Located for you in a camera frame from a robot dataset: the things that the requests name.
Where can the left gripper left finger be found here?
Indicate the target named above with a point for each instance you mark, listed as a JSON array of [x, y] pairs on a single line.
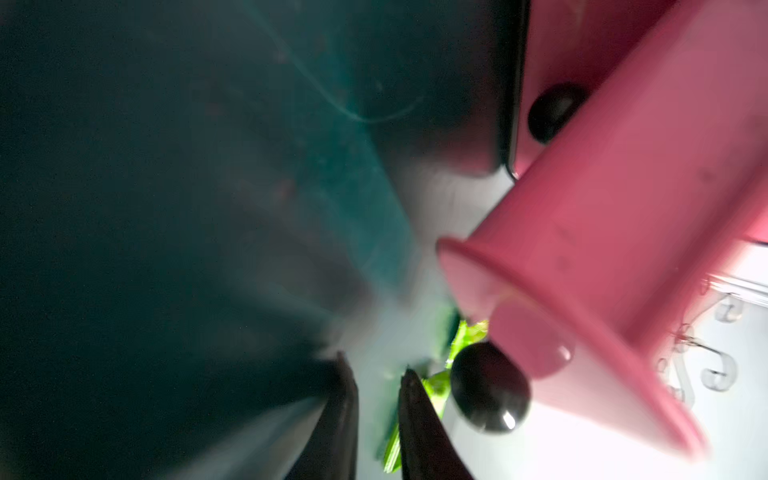
[[331, 450]]

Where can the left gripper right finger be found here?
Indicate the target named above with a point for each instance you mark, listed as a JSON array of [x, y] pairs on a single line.
[[426, 450]]

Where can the green cookie packet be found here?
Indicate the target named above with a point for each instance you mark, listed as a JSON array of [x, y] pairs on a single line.
[[436, 384]]

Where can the black pink drawer cabinet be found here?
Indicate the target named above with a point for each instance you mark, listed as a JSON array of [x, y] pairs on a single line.
[[584, 269]]

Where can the green table mat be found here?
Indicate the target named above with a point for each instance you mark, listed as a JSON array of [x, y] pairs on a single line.
[[203, 202]]

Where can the black mug tree stand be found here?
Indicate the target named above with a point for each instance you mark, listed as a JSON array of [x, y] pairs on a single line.
[[693, 363]]

